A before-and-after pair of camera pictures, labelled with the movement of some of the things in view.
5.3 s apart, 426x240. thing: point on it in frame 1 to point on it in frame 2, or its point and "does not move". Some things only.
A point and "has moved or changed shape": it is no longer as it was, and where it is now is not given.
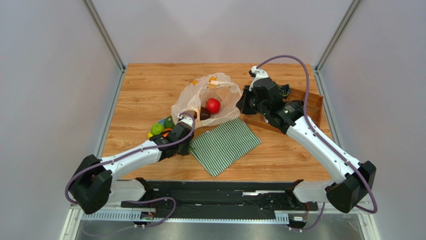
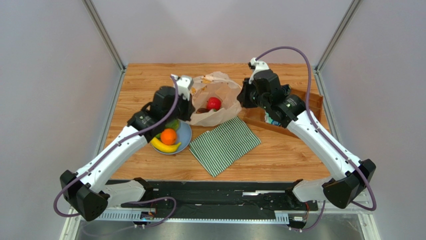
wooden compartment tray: x=314 y=106 does not move
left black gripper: x=185 y=151 to x=189 y=109
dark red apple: x=204 y=113 has moved or changed shape
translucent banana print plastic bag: x=219 y=86 does not move
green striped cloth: x=219 y=149 does not move
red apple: x=213 y=105 does not move
